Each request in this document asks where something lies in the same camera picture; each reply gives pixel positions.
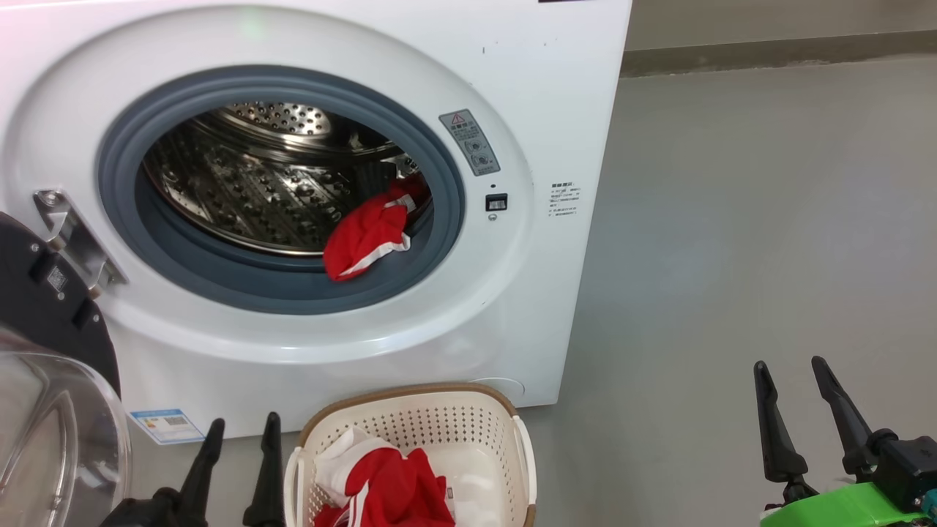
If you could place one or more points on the grey warning sticker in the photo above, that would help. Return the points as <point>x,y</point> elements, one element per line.
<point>470,143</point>

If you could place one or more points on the cream perforated basket brown rim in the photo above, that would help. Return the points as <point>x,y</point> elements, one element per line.
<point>454,424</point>

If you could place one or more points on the black round glass washer door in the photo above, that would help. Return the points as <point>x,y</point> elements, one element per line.
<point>44,322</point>

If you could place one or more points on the small printed text sticker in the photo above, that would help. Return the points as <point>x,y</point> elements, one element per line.
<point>566,199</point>

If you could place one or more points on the round white filter cover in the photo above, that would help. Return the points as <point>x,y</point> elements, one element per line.
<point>505,388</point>

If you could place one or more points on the white front-load washing machine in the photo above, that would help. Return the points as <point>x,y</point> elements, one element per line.
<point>512,329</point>

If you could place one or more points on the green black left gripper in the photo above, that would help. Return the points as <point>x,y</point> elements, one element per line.
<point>150,514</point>

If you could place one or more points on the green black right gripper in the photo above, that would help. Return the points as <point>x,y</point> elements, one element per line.
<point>842,509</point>

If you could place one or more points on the red garment white stripes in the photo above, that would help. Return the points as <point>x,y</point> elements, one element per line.
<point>395,490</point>
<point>366,234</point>

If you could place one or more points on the metal door hinge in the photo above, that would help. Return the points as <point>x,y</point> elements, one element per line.
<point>77,238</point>

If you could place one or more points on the blue energy label sticker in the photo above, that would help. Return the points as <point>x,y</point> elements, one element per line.
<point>167,426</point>

